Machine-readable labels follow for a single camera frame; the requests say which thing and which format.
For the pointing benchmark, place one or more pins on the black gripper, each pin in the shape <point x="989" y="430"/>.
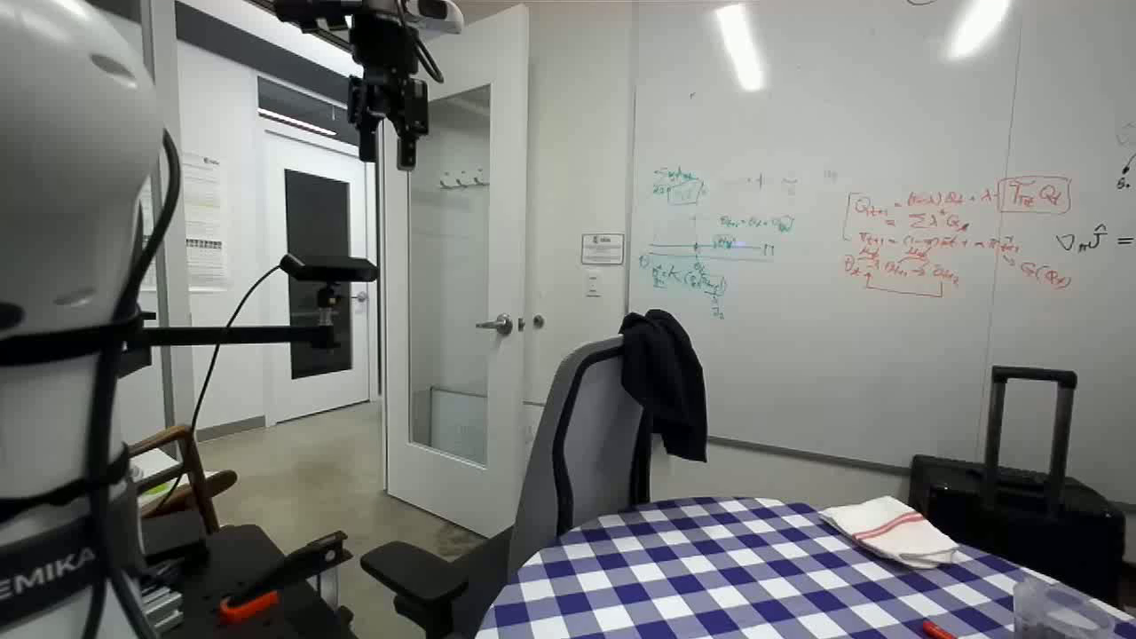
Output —
<point x="387" y="99"/>

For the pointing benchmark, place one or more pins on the black cloth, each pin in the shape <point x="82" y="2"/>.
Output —
<point x="666" y="376"/>

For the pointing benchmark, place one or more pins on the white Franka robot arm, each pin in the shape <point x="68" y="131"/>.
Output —
<point x="59" y="117"/>

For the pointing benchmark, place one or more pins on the dark glass door panel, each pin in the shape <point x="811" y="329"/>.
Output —
<point x="315" y="213"/>

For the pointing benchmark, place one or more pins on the white door with glass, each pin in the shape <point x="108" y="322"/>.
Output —
<point x="501" y="213"/>

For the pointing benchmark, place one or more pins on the white paper sheet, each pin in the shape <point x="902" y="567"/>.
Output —
<point x="204" y="199"/>

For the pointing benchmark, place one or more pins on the gray mesh office chair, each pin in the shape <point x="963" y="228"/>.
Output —
<point x="587" y="449"/>

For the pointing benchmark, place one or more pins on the wooden stool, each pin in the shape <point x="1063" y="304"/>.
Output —
<point x="198" y="475"/>

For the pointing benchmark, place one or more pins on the black robot cart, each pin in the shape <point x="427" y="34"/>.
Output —
<point x="255" y="555"/>

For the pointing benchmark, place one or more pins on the blue white checkered tablecloth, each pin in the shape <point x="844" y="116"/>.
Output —
<point x="734" y="579"/>

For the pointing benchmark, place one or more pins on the white red-striped towel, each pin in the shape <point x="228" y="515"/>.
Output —
<point x="888" y="530"/>

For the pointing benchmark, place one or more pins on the black rolling suitcase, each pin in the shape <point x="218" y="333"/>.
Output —
<point x="1015" y="521"/>

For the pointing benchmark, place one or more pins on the red marker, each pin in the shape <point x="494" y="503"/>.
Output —
<point x="940" y="630"/>

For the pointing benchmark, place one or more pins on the clear plastic cup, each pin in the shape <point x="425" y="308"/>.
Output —
<point x="1059" y="613"/>

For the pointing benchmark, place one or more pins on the black camera on stand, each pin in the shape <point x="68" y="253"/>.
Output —
<point x="323" y="271"/>

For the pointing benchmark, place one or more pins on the small white wall sign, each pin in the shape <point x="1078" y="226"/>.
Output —
<point x="601" y="251"/>

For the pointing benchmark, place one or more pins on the white light switch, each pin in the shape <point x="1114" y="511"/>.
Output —
<point x="594" y="286"/>

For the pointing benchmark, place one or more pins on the large wall whiteboard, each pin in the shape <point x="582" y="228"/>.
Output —
<point x="852" y="143"/>

